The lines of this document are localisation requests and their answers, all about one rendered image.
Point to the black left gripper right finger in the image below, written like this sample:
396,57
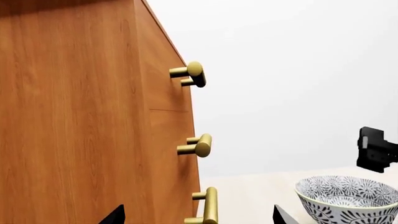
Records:
280,217

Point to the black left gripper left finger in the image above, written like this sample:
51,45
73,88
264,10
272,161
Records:
115,217

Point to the black and white patterned bowl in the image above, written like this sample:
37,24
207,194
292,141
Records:
345,200

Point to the wooden drawer cabinet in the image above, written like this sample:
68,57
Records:
87,112

